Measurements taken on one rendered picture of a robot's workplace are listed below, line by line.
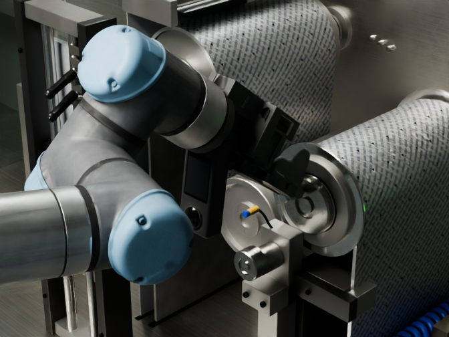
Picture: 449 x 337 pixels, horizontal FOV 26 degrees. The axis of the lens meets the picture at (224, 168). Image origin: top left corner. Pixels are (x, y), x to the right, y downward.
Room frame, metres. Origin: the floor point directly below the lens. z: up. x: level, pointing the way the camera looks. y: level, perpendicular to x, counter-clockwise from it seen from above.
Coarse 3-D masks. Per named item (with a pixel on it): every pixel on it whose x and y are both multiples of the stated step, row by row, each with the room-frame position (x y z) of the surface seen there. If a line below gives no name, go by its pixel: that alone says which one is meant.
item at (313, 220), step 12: (312, 180) 1.03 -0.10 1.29; (312, 192) 1.03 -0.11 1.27; (324, 192) 1.02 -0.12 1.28; (288, 204) 1.05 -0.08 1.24; (300, 204) 1.04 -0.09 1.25; (312, 204) 1.03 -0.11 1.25; (324, 204) 1.01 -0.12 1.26; (300, 216) 1.04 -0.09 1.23; (312, 216) 1.03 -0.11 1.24; (324, 216) 1.01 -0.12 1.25; (300, 228) 1.04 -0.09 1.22; (312, 228) 1.03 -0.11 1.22; (324, 228) 1.01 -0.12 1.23
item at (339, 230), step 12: (312, 156) 1.05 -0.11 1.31; (312, 168) 1.04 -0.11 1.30; (324, 168) 1.03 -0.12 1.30; (324, 180) 1.03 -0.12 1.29; (336, 180) 1.02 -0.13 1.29; (336, 192) 1.02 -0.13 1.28; (336, 204) 1.02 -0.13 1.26; (348, 204) 1.01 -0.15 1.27; (288, 216) 1.07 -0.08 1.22; (336, 216) 1.02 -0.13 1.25; (348, 216) 1.00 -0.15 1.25; (336, 228) 1.01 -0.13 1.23; (348, 228) 1.01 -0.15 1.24; (312, 240) 1.04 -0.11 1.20; (324, 240) 1.03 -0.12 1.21; (336, 240) 1.01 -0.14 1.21
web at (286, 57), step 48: (288, 0) 1.36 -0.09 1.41; (240, 48) 1.23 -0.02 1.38; (288, 48) 1.28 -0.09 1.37; (288, 96) 1.27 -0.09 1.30; (288, 144) 1.28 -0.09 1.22; (336, 144) 1.08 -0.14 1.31; (384, 144) 1.09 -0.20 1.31; (432, 144) 1.13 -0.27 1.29; (384, 192) 1.04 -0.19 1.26; (432, 192) 1.11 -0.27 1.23; (192, 288) 1.34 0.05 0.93
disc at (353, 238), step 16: (304, 144) 1.06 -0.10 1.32; (336, 160) 1.03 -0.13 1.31; (352, 176) 1.01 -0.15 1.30; (352, 192) 1.01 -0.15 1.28; (352, 208) 1.01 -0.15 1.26; (288, 224) 1.08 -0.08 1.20; (352, 224) 1.01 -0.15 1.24; (304, 240) 1.06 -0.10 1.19; (352, 240) 1.01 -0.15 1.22; (336, 256) 1.02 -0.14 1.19
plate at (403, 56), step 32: (96, 0) 1.90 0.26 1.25; (320, 0) 1.48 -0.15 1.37; (352, 0) 1.43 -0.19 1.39; (384, 0) 1.39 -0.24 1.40; (416, 0) 1.35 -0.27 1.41; (448, 0) 1.31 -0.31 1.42; (352, 32) 1.43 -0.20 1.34; (384, 32) 1.39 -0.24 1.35; (416, 32) 1.35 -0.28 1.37; (448, 32) 1.31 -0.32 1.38; (352, 64) 1.43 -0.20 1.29; (384, 64) 1.38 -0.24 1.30; (416, 64) 1.34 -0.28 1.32; (448, 64) 1.30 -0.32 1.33; (352, 96) 1.42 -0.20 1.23; (384, 96) 1.38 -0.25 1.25
